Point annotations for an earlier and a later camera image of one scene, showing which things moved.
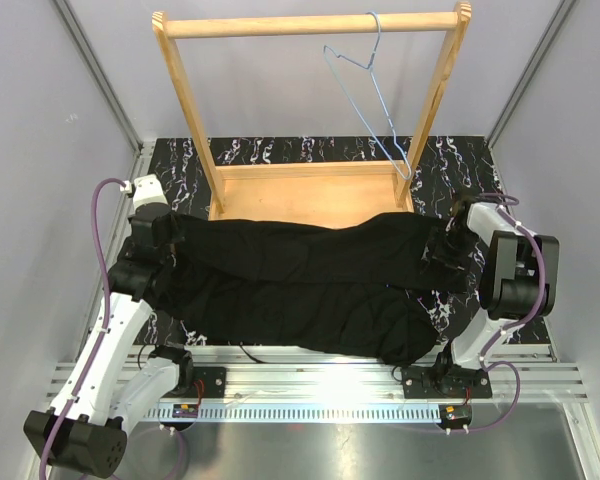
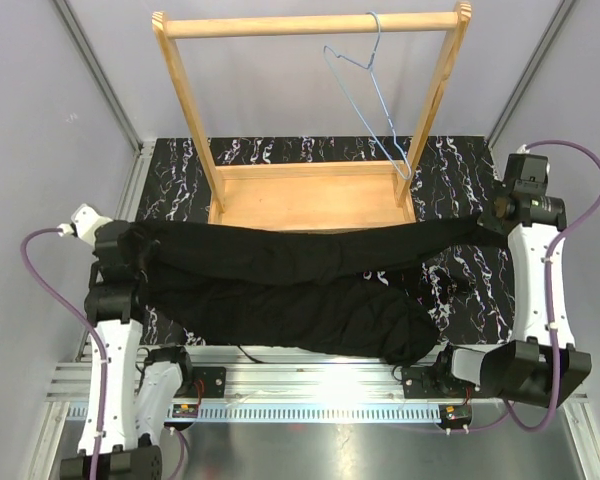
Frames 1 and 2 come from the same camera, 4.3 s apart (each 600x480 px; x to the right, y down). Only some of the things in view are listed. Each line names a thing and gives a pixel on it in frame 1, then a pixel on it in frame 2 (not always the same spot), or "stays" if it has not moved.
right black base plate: x=445 y=383 stays
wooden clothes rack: x=310 y=195 stays
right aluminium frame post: x=560 y=16 stays
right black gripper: x=458 y=264 to x=487 y=221
